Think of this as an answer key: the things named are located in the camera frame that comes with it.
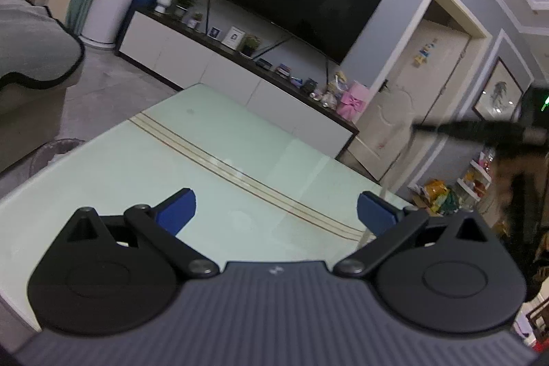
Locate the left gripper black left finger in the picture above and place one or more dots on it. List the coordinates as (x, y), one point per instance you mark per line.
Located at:
(106, 274)

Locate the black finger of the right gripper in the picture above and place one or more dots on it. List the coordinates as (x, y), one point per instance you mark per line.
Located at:
(505, 137)

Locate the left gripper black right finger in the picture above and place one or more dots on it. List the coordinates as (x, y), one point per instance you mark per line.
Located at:
(443, 274)

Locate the white shoelace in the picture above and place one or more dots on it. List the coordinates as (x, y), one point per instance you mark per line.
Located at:
(386, 194)

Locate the framed ink painting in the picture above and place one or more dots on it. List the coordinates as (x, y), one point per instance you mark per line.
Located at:
(500, 95)

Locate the cardboard boxes and bags pile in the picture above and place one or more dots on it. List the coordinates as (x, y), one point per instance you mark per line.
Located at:
(436, 198)

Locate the white interior door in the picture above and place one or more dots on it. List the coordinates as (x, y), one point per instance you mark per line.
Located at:
(407, 95)

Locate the flower bouquet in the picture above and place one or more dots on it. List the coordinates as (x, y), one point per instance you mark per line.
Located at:
(334, 91)

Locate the white TV cabinet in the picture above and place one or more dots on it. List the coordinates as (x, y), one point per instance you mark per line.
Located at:
(181, 58)

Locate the white framed photo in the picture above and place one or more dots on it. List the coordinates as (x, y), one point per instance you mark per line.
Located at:
(233, 38)

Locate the small green plant black pot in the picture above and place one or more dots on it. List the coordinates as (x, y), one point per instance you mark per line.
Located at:
(249, 45)

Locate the white wall shelf with items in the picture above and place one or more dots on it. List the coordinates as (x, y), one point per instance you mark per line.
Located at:
(473, 185)

